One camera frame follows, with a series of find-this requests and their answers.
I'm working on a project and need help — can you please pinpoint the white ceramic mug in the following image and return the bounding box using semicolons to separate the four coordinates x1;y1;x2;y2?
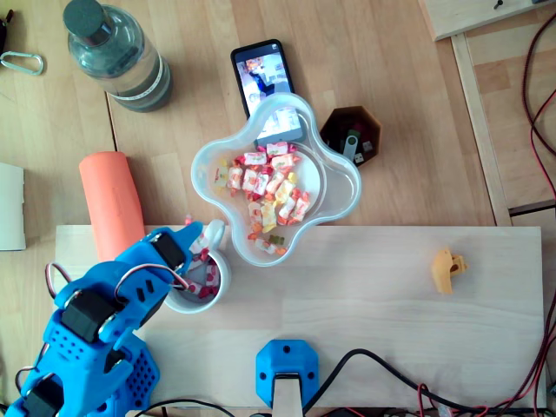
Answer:
162;219;233;314

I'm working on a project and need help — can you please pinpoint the thin black cable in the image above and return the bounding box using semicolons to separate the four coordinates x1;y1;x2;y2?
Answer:
129;398;238;417

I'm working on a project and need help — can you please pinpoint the brown hexagonal tray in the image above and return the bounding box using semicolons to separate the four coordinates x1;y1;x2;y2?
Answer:
320;105;383;167

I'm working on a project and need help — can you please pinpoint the light wooden base board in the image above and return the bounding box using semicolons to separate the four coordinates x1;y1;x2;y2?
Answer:
55;224;545;410

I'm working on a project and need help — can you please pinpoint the yellow 3D-printed part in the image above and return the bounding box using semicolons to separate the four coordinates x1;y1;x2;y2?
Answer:
431;247;469;295

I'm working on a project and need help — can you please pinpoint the orange foam roll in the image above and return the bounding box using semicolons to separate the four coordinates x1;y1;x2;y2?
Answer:
77;150;147;264

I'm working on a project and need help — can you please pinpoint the white box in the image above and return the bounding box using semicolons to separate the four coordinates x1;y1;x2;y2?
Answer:
0;162;26;252

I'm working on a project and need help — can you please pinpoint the silver carabiner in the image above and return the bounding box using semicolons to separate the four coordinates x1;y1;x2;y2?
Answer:
0;50;44;76

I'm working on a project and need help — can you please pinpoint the blue 3D-printed post mount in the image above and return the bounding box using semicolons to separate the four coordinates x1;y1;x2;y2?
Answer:
255;339;321;409

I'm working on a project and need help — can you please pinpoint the silver swivel USB stick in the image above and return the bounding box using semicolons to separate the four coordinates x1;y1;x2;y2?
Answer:
341;129;367;167

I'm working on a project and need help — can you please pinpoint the thick black cable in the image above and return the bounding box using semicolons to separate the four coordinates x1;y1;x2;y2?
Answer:
301;349;548;417

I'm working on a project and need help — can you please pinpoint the light wooden panel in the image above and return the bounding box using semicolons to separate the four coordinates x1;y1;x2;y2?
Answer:
423;0;556;43

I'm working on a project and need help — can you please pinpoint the dark red braided cable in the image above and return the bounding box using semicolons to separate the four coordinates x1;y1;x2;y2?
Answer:
520;10;556;196

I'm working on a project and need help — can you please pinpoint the clear plastic Haribo candy tub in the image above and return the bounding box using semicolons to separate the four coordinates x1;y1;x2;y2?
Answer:
190;92;363;268

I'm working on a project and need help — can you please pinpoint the light wooden slat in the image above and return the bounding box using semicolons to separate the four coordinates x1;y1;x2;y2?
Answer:
451;33;513;227

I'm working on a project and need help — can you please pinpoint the wooden post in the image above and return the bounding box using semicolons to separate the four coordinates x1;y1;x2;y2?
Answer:
271;375;305;417

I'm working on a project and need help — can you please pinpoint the grey water bottle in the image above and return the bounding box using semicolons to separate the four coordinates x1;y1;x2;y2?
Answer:
63;0;174;113

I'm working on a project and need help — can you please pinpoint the black smartphone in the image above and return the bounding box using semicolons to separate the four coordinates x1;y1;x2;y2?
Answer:
229;38;306;151

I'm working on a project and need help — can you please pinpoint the thin red wire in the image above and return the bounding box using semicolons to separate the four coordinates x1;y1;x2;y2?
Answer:
415;381;492;417

